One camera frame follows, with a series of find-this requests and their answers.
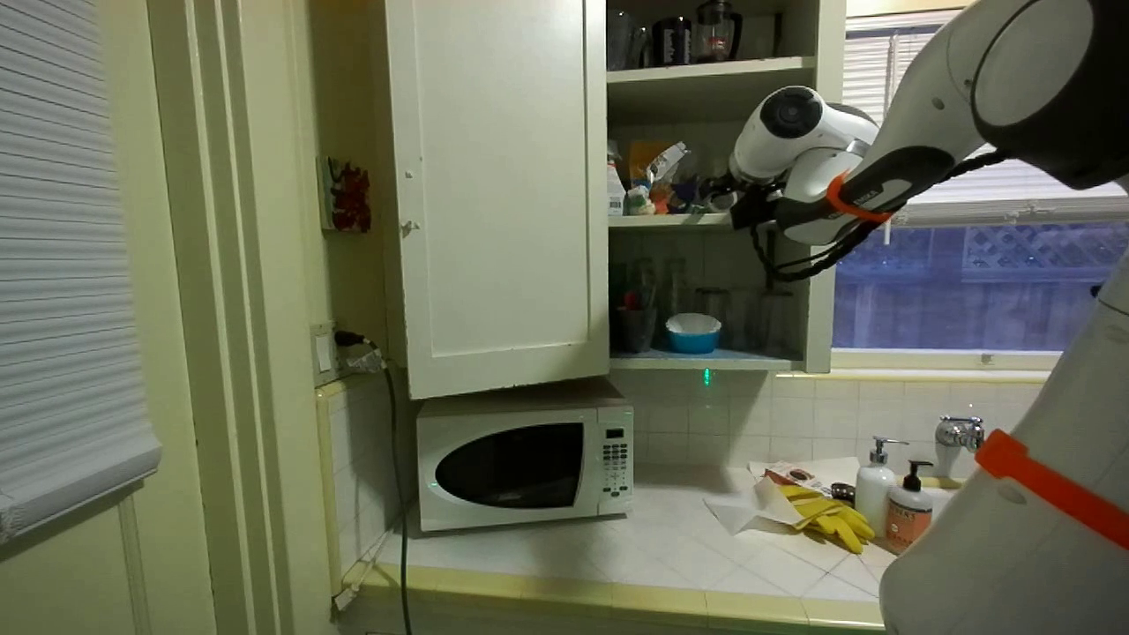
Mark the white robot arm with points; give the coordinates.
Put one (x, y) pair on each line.
(1037, 538)

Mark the white open cupboard shelves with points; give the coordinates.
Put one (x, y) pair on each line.
(699, 257)

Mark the white cupboard door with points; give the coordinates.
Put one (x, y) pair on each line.
(499, 114)

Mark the blue bowl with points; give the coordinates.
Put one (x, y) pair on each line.
(694, 334)

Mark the green packet on shelf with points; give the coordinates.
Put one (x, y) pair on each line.
(656, 179)

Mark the white microwave oven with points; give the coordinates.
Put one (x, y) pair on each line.
(514, 462)

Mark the white paper sheet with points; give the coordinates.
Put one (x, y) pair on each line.
(748, 500)

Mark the yellow rubber gloves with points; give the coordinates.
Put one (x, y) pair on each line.
(832, 519)

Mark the white soap pump bottle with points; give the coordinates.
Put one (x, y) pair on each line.
(872, 483)

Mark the orange soap pump bottle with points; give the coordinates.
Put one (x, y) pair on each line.
(907, 513)

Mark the white window blind right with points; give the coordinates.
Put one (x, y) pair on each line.
(879, 46)

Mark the white window blind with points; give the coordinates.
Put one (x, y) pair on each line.
(71, 399)
(879, 46)

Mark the chrome sink faucet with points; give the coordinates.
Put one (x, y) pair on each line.
(957, 434)

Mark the white window blind left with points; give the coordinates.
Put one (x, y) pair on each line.
(71, 399)

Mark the red wall decoration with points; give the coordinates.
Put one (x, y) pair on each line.
(349, 205)

